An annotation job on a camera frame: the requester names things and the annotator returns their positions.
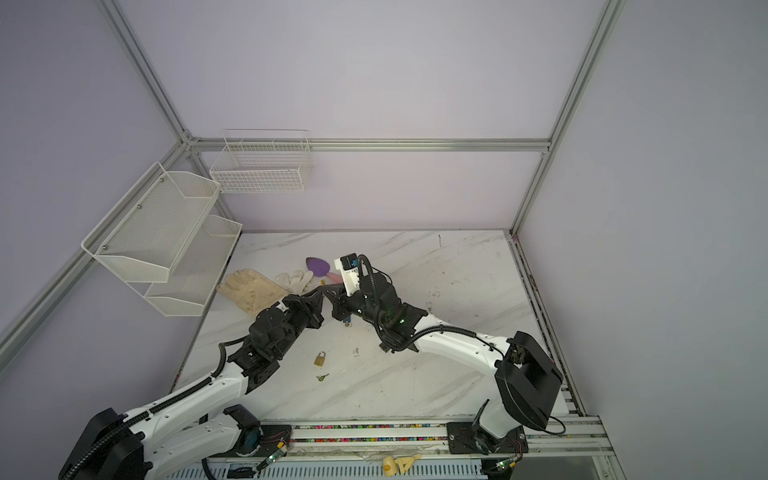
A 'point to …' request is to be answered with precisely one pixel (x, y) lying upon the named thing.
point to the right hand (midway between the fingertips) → (319, 290)
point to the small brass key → (322, 377)
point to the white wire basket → (262, 160)
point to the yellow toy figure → (391, 464)
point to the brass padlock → (319, 360)
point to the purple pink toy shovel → (321, 268)
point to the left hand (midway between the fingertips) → (324, 283)
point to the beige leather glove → (253, 291)
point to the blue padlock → (347, 321)
